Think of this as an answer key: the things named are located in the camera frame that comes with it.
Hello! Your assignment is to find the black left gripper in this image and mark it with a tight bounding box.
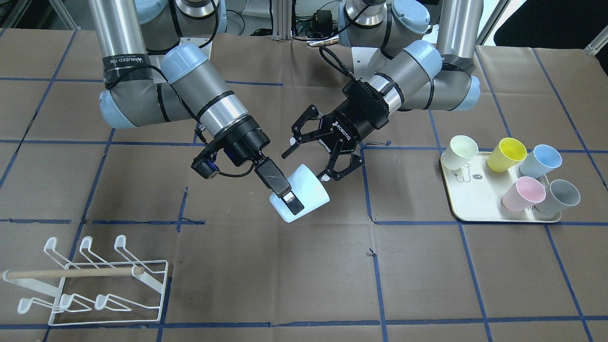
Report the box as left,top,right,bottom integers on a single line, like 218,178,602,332
281,80,392,182

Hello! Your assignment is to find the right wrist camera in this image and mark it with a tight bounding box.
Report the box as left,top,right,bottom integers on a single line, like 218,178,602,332
191,149,221,179

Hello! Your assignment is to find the pale green plastic cup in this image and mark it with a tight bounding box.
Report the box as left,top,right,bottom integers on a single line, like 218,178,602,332
441,135,479,171

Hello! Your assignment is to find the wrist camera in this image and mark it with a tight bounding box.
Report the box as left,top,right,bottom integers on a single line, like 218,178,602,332
191,149,221,179
342,79,389,130

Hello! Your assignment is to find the cream serving tray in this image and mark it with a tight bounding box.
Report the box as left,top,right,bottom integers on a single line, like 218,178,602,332
440,152,561,223

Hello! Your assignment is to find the aluminium frame post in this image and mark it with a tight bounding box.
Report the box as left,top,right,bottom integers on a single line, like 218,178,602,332
269,0,295,41

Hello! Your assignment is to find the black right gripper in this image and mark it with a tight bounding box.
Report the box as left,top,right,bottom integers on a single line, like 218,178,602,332
205,116,304,214

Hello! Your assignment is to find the light blue plastic cup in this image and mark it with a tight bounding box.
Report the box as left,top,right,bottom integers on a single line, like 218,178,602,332
269,164,330,223

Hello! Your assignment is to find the yellow plastic cup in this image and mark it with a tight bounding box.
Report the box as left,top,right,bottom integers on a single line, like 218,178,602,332
486,138,528,172

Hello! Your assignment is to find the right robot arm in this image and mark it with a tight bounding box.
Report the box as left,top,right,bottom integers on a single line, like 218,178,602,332
88,0,304,214

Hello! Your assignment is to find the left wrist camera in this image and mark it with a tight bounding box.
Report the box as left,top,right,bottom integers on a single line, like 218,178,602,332
342,79,389,130

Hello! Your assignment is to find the white wire cup rack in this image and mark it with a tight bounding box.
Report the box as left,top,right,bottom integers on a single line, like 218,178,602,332
2,235,170,326

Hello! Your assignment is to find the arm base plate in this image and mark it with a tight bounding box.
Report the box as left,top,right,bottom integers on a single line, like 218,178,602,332
351,46,378,80

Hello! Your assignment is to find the pink plastic cup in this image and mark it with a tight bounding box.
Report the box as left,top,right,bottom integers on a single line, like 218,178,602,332
501,177,546,212

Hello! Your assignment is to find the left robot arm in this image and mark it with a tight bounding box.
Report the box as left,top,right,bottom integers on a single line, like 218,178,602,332
282,0,484,181

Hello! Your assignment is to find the grey plastic cup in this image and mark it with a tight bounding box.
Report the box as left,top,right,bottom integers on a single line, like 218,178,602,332
534,179,580,216

